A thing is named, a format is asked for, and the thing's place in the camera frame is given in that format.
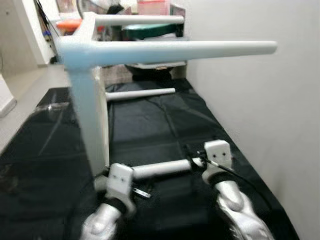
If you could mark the cream plastic table top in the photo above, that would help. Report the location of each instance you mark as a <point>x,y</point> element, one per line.
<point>92,115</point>

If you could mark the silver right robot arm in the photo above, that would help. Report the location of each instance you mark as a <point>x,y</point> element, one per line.
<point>235,205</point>

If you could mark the orange plastic lid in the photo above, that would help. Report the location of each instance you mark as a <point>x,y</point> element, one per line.
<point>67,25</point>

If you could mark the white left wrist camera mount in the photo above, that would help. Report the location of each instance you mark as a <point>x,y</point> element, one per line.
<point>120,180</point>

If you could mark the dark green round lid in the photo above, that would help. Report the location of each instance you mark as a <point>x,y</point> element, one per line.
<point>150,31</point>

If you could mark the black round basin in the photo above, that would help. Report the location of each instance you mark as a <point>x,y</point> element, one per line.
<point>150,73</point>

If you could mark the pink plastic box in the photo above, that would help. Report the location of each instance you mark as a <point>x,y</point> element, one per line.
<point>152,6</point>

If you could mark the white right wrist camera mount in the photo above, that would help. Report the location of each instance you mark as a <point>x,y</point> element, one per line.
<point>218,152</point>

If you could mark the black tablecloth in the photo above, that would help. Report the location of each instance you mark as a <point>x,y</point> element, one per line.
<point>150,130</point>

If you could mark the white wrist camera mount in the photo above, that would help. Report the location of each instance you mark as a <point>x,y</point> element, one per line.
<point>120,180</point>
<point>218,152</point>

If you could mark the white plastic table leg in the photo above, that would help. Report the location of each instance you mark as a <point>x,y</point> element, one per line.
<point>145,93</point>
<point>200,48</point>
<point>160,169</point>
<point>145,20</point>

